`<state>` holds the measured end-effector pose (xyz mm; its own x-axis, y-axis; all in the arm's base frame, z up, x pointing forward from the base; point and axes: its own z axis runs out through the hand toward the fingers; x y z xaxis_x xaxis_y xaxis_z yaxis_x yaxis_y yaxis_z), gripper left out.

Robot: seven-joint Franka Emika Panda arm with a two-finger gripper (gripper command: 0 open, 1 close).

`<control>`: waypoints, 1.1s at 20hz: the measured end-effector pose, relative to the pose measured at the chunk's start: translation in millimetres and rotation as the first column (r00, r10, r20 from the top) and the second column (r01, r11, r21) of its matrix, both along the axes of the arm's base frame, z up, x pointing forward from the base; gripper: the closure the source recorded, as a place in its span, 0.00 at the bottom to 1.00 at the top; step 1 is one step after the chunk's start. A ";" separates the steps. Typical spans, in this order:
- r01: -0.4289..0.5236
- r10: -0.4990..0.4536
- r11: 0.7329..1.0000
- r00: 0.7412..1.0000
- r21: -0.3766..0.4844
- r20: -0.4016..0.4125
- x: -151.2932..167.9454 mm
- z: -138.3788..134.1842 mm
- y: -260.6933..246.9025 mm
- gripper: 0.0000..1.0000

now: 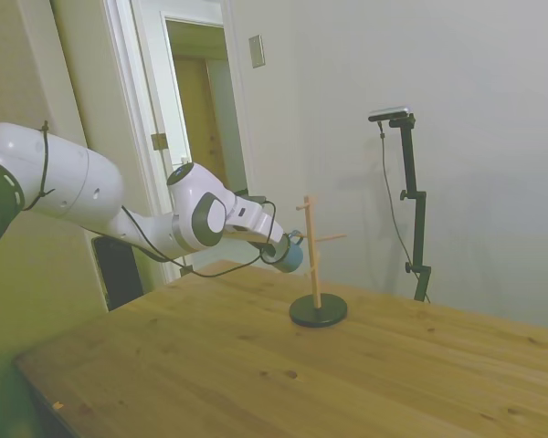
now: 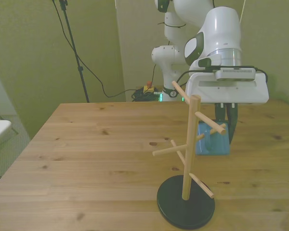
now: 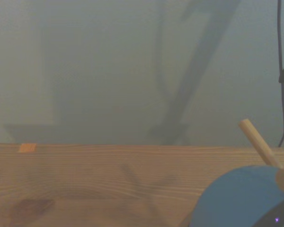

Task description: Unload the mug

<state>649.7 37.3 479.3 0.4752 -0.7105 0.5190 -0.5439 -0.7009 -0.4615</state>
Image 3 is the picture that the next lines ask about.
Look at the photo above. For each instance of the blue enamel mug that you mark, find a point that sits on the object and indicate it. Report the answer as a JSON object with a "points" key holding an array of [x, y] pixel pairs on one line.
{"points": [[227, 196]]}

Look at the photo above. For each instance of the small orange block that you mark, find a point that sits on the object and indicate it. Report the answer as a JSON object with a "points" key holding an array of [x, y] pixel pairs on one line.
{"points": [[27, 148]]}

